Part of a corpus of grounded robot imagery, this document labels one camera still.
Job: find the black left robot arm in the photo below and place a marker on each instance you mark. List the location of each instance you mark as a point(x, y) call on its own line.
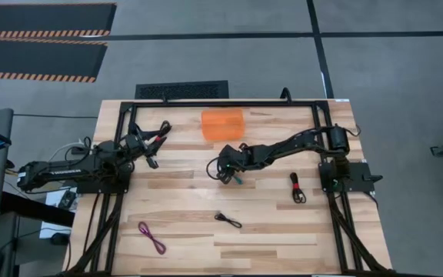
point(60, 171)

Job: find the black metal table frame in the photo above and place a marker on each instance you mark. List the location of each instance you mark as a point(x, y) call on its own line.
point(221, 104)

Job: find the black mat with hazard stripes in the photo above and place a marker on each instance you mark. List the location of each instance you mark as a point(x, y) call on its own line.
point(44, 17)
point(37, 57)

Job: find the black computer mouse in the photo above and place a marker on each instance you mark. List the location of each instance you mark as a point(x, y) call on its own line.
point(59, 239)

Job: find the small black device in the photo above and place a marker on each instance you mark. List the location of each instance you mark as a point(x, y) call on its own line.
point(67, 199)

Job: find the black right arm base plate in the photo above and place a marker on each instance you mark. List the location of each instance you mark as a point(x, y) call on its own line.
point(356, 173)

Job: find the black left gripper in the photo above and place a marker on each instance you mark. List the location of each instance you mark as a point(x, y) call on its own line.
point(135, 145)

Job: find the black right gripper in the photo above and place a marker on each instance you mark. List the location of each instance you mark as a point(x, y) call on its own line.
point(233, 155)

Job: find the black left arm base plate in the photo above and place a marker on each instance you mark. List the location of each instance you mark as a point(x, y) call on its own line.
point(102, 187)

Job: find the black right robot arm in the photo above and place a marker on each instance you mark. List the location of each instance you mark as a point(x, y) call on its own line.
point(294, 144)

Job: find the black floor vent grate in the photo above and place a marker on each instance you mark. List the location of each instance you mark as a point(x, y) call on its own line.
point(181, 90)

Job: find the orange translucent plastic bin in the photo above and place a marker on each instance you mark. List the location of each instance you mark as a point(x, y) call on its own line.
point(221, 125)

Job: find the white paper sheet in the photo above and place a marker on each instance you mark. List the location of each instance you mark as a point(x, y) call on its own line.
point(51, 198)

